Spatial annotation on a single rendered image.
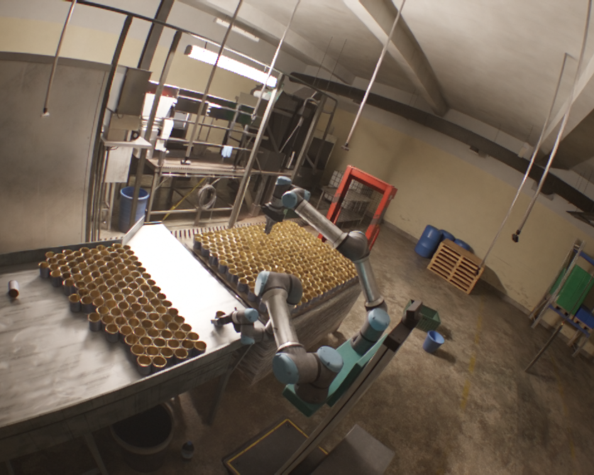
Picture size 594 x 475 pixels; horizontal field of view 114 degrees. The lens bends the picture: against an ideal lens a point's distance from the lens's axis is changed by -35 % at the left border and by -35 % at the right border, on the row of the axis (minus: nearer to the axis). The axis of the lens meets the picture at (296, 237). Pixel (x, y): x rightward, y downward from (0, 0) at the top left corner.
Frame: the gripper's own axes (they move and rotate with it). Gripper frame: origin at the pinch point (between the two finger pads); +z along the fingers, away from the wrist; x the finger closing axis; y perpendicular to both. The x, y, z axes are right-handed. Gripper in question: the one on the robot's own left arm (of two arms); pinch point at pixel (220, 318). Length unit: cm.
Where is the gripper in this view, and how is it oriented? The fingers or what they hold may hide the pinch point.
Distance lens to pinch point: 186.0
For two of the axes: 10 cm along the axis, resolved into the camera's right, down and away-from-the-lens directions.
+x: -5.9, 1.0, -8.0
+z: -7.6, 2.6, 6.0
